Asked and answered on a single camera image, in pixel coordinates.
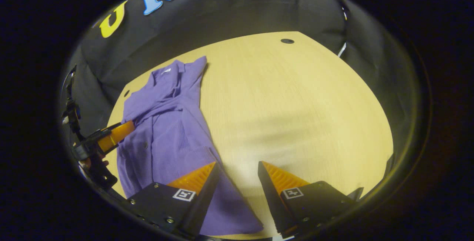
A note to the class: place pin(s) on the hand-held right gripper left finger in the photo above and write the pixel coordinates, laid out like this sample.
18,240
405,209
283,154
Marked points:
202,204

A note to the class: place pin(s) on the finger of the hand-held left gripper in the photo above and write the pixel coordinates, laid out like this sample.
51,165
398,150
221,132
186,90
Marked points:
116,133

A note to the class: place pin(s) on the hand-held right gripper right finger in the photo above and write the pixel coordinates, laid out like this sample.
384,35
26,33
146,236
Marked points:
272,200

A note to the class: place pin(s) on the purple polo shirt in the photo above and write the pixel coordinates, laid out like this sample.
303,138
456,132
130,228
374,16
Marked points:
170,133

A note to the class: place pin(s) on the black backdrop cloth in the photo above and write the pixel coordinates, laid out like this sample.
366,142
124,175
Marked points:
240,7

